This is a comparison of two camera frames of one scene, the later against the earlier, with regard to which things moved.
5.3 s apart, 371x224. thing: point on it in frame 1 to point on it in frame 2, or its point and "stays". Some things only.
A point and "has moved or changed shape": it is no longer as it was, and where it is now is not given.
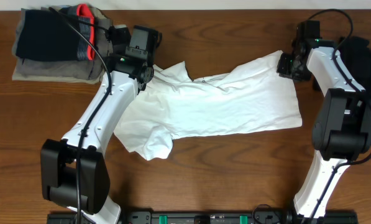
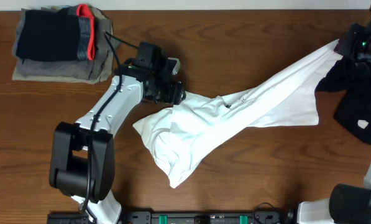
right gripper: [282, 71] to [347, 48]
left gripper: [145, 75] to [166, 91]
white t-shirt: [257, 96] has moved or changed shape
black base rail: [214, 216] stays
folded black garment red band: [43, 34] stays
